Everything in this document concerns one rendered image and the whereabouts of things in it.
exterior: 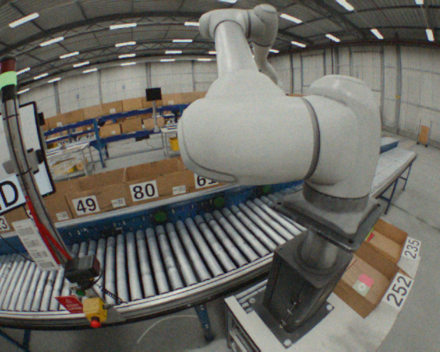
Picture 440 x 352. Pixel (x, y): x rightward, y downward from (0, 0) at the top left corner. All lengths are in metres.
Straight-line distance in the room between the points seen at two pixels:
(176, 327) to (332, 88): 1.60
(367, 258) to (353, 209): 0.71
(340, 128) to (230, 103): 0.17
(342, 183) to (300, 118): 0.14
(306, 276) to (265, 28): 0.85
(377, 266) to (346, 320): 0.34
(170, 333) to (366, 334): 1.25
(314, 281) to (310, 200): 0.20
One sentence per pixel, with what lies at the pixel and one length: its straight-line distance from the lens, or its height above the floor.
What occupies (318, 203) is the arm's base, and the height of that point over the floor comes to 1.27.
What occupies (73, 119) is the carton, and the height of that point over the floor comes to 1.49.
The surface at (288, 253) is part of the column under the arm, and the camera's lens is 0.53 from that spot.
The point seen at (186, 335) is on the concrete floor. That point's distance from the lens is 1.55.
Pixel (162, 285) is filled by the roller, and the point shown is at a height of 0.75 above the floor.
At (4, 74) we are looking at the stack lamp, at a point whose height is 1.62.
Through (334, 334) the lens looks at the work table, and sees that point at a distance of 0.82.
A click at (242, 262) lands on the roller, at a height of 0.75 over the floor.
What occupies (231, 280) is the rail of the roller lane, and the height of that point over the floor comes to 0.73.
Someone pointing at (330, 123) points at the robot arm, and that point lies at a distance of 0.30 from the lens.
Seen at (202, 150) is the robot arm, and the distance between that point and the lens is 0.27.
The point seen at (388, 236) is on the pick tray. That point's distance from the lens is 1.34.
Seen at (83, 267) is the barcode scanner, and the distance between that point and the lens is 0.59.
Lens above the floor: 1.46
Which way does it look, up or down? 24 degrees down
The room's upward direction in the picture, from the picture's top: 2 degrees counter-clockwise
